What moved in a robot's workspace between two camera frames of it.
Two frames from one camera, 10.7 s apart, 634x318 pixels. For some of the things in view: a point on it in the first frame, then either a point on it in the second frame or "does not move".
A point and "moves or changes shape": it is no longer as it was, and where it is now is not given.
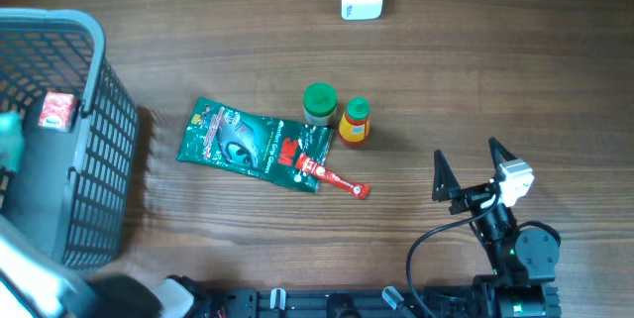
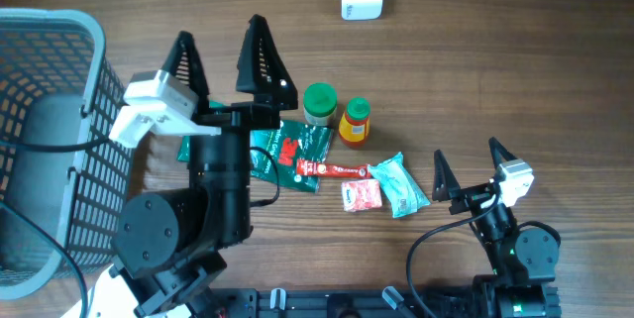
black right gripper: (447, 187) does not move
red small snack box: (56, 111) to (361, 195)
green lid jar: (320, 100) does not move
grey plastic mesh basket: (69, 191) does not move
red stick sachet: (306, 164) moves or changes shape
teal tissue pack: (12, 145) to (405, 195)
